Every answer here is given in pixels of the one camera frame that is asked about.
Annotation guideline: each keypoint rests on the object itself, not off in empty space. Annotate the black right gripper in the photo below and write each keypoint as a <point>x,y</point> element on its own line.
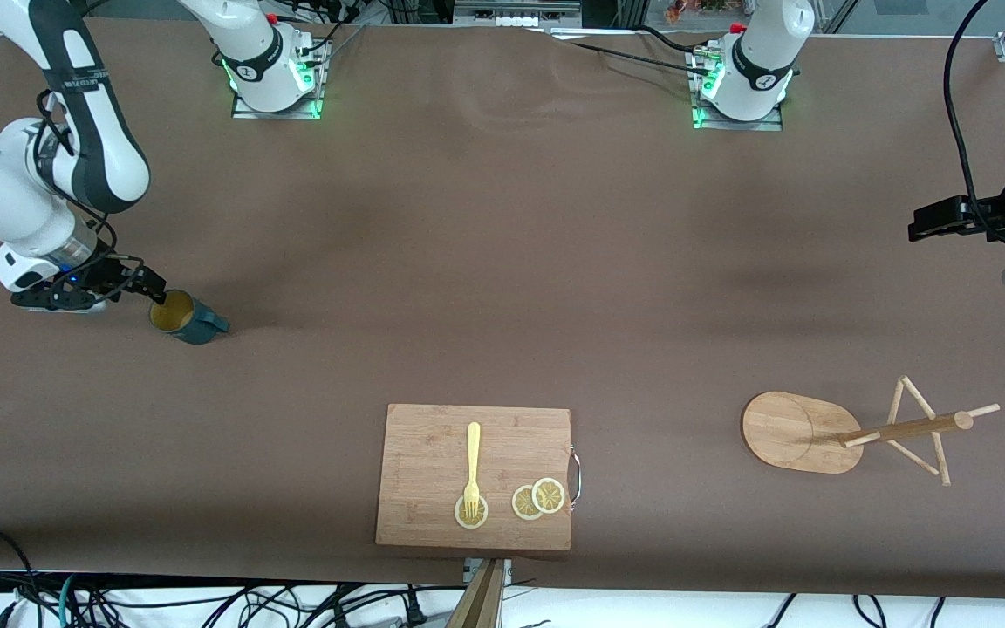
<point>115,272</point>

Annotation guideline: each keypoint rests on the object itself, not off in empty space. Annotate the dark teal ribbed mug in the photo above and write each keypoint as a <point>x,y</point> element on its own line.
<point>193,323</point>

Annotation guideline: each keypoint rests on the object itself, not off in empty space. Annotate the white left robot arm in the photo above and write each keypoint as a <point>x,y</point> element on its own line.
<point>755,74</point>

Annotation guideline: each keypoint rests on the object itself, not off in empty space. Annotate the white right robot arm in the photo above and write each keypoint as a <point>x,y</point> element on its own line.
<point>92,139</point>

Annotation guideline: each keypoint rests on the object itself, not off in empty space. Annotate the wooden cup rack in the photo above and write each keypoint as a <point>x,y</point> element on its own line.
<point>795,432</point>

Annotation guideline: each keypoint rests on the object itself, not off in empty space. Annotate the bamboo cutting board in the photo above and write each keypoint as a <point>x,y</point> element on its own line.
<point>424,462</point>

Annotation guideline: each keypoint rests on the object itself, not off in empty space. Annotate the brown table cover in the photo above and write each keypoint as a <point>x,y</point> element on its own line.
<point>502,244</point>

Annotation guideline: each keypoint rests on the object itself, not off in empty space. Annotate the yellow plastic fork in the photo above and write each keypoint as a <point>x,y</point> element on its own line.
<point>473,453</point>

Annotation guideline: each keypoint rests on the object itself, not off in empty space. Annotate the lemon slice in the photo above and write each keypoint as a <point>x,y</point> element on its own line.
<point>549,494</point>
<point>522,506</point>
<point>461,520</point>

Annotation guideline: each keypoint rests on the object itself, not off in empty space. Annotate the wooden stick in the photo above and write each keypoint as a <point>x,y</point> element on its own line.
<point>478,602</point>

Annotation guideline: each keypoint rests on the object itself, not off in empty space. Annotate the grey power strip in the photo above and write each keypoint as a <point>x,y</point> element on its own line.
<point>516,12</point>

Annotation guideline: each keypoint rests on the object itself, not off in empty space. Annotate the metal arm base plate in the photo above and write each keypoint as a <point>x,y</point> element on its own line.
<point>317,87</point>
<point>773,122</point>

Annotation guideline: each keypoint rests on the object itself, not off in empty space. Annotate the small metal bracket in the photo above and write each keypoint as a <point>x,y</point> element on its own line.
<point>507,569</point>

